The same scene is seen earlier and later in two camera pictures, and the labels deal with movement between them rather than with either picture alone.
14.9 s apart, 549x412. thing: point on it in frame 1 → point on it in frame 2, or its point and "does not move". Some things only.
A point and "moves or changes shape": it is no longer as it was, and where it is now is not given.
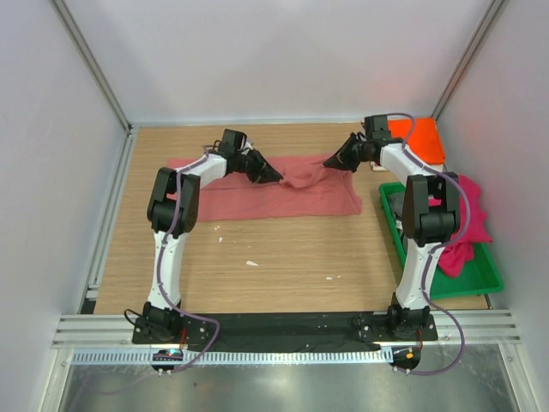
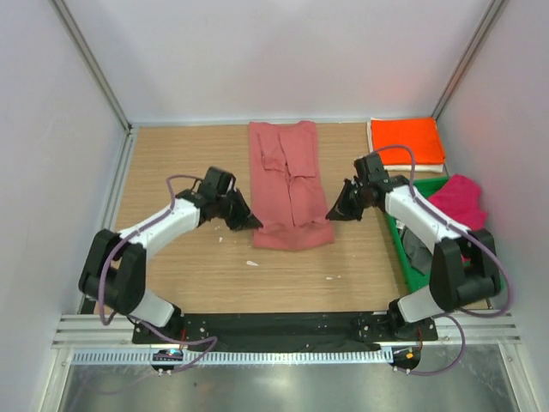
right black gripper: [341, 160] → [342, 210]
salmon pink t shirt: [308, 188] moves or changes shape
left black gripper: [263, 172] → [244, 219]
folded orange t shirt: [425, 140] does not move
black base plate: [324, 332] does not move
